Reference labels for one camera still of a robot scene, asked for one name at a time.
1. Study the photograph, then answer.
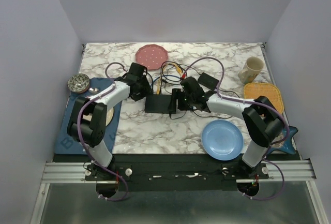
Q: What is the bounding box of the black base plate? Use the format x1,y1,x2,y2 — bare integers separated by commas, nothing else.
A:
55,154,291,192

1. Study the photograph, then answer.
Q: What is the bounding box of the metal spoon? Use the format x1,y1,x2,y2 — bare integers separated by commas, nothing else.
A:
88,87,99,95

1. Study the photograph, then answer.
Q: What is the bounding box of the blue plastic plate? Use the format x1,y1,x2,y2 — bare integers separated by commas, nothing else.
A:
201,120,244,161

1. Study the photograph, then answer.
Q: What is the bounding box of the aluminium mounting rail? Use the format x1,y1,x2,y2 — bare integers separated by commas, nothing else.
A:
41,160,316,184

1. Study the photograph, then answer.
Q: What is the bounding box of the black network switch box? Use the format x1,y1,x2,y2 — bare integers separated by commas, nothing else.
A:
144,94,171,114

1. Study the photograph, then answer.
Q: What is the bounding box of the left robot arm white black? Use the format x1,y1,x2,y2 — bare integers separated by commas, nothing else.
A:
67,63,153,180

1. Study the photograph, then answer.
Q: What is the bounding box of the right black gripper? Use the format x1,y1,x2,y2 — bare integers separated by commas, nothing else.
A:
168,87,195,110

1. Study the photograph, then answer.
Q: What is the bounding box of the yellow ethernet cable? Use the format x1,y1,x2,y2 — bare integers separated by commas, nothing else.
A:
155,63,183,94

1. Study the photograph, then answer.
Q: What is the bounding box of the pink cream plate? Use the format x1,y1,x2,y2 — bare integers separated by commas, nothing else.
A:
106,108,114,126

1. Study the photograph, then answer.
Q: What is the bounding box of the blue fabric placemat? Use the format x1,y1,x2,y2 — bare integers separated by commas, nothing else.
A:
53,77,124,155

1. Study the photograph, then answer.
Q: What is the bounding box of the blue ethernet cable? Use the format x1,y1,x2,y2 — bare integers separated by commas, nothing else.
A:
154,74,183,93

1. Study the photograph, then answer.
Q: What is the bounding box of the pink dotted plate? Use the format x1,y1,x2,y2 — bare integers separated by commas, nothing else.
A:
135,44,168,70

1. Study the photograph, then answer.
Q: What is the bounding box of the yellow woven mat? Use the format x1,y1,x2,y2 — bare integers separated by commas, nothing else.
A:
244,83,284,114

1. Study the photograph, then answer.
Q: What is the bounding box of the blue star-shaped dish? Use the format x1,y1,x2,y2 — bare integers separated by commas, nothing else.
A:
267,126,298,155

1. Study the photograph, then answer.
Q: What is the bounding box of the cream ceramic mug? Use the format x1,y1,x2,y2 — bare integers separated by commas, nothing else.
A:
238,57,264,84

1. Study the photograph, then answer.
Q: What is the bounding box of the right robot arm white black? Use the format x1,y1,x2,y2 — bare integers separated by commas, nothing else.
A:
168,77,288,178

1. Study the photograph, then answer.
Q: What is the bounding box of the patterned small bowl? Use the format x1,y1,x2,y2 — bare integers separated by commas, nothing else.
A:
67,73,90,94

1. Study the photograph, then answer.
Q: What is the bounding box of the black power adapter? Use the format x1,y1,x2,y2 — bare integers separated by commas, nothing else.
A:
198,72,219,91

